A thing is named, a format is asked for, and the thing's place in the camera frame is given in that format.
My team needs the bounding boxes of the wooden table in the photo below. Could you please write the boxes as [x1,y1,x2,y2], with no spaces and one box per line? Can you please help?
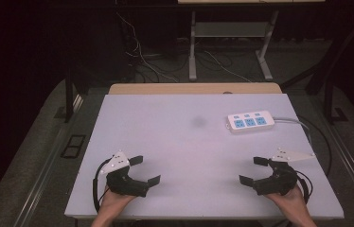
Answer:
[107,81,283,96]

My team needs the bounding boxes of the person's right hand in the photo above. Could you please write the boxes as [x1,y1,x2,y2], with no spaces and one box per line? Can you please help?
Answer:
[264,184,310,219]

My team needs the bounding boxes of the black metal stand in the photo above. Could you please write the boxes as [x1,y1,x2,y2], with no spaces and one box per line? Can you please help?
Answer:
[322,70,349,125]
[54,67,86,124]

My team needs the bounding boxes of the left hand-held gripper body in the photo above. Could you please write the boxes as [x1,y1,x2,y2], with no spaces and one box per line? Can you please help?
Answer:
[98,149,150,199]

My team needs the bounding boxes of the person's left hand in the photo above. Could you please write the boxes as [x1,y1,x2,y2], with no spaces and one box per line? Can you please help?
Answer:
[97,186,135,219]

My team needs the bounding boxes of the black floor frame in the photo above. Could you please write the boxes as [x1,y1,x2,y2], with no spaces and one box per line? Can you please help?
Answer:
[60,134,87,160]

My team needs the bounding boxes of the white floor cable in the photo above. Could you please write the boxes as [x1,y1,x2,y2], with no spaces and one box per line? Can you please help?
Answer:
[203,49,253,84]
[115,11,180,84]

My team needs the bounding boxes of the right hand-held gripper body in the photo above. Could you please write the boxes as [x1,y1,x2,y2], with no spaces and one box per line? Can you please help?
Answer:
[253,148,317,197]

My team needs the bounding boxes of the metal floor rail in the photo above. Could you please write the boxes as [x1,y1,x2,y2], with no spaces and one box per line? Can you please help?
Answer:
[322,121,354,217]
[13,94,85,227]

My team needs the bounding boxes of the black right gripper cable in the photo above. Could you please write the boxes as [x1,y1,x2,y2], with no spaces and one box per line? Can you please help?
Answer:
[293,169,314,205]

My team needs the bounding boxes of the grey metal desk frame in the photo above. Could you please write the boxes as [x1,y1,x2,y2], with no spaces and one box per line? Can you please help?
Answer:
[188,9,274,82]

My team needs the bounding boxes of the white power strip blue sockets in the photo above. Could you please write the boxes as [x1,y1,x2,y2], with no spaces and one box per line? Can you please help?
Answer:
[226,110,276,134]

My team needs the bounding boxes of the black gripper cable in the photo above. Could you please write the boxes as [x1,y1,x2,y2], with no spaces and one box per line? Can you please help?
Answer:
[92,157,114,214]
[293,169,314,205]

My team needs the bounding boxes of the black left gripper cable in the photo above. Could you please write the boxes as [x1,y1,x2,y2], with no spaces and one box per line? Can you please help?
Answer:
[92,157,114,214]

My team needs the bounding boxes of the grey power strip cable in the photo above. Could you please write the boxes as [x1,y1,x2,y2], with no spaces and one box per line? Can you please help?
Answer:
[273,116,313,153]

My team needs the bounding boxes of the thin black cable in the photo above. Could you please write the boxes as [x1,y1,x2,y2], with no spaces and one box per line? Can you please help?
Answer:
[297,115,333,178]

